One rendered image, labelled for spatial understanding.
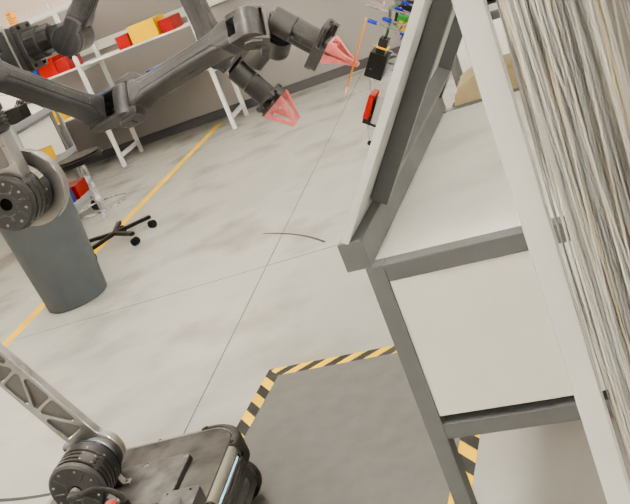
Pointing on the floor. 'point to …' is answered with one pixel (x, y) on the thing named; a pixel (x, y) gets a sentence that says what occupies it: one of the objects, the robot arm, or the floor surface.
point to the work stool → (100, 198)
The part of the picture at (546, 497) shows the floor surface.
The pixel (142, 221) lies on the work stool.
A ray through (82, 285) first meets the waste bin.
